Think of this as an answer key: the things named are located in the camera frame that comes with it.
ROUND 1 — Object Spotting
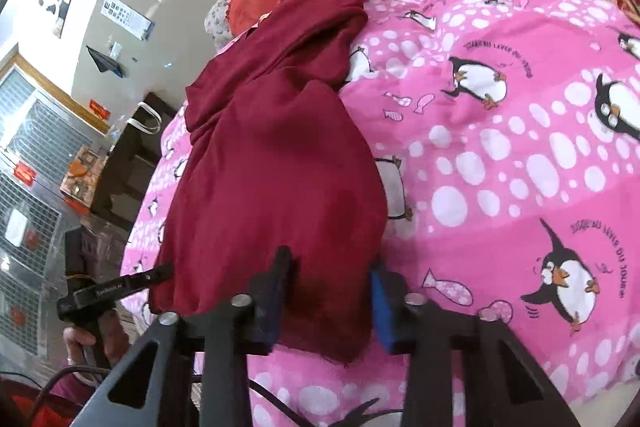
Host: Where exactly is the pink penguin blanket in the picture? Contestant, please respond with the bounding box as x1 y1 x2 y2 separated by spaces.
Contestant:
119 0 640 427

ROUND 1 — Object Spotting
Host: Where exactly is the white bag handle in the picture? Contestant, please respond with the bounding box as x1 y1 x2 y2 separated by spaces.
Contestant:
126 102 163 135

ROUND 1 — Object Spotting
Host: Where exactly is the white wall poster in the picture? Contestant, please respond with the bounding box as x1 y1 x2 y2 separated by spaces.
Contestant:
101 0 154 41

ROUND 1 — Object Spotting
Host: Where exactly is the metal security door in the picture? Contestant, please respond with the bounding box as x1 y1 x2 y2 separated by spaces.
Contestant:
1 65 100 357

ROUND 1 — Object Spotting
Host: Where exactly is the orange gift box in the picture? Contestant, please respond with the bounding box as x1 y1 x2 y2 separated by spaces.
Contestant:
60 145 106 213

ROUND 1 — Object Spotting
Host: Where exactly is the dark wooden console table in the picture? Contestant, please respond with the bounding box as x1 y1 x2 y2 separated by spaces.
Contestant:
91 92 177 232

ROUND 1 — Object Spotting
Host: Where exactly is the dark red fleece garment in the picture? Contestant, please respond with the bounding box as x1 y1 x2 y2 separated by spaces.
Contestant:
149 0 387 363

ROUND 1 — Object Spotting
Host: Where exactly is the person's left hand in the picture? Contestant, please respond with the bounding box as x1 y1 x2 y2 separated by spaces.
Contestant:
63 310 130 366

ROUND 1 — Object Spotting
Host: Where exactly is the dark cloth on wall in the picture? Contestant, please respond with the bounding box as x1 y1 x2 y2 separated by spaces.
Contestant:
86 46 124 78

